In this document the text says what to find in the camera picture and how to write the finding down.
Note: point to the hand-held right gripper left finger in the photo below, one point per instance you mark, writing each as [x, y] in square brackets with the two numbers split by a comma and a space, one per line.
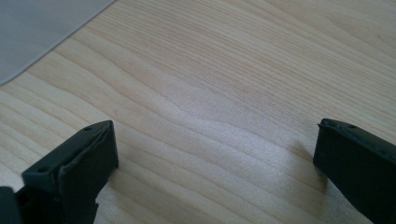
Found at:
[74, 168]

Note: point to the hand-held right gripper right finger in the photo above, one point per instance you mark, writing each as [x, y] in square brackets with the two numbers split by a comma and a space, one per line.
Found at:
[358, 165]

